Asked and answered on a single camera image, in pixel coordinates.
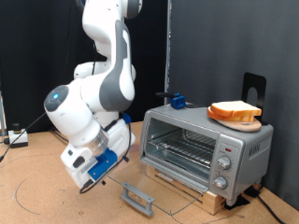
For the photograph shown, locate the vertical metal pole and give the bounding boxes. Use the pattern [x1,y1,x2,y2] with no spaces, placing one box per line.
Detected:
[164,0,173,105]

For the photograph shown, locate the glass oven door with handle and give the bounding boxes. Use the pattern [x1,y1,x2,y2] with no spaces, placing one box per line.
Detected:
[107,155,210,217]

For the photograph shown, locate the long black hanging cable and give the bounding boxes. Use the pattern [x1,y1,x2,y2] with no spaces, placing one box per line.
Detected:
[0,0,74,162]

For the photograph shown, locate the black oven power cord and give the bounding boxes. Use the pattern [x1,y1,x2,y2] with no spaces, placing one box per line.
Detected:
[246,186,286,224]

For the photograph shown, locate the slotted wooden block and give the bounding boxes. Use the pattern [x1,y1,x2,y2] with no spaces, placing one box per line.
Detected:
[145,164,227,217]

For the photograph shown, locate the metal frame post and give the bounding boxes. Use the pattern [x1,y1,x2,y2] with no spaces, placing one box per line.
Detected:
[0,90,7,137]

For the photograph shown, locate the silver toaster oven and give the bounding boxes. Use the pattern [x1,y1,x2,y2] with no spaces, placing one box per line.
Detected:
[138,103,275,207]

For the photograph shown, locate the small blue object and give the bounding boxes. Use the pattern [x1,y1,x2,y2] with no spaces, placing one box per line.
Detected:
[154,91,206,110]

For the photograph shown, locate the round wooden board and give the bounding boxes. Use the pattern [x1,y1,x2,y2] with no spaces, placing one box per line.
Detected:
[214,116,263,133]

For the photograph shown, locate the white bread slice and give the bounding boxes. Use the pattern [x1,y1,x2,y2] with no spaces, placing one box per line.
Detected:
[206,106,256,123]
[210,100,263,119]

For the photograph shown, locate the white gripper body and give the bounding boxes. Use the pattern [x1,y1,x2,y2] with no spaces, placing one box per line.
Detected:
[60,119,137,190]

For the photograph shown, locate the silver oven knob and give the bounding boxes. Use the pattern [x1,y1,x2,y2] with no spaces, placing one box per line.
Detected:
[217,155,233,171]
[212,175,229,190]

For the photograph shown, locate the black metal bookend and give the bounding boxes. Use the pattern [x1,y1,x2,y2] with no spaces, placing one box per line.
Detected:
[241,72,269,126]

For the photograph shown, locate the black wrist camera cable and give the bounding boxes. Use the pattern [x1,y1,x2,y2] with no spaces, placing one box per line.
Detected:
[78,40,133,194]

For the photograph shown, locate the wire oven rack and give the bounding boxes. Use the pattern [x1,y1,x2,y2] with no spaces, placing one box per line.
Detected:
[148,128,218,169]

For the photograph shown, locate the robot base cables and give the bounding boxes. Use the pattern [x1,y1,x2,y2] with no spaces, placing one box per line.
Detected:
[50,128,71,144]

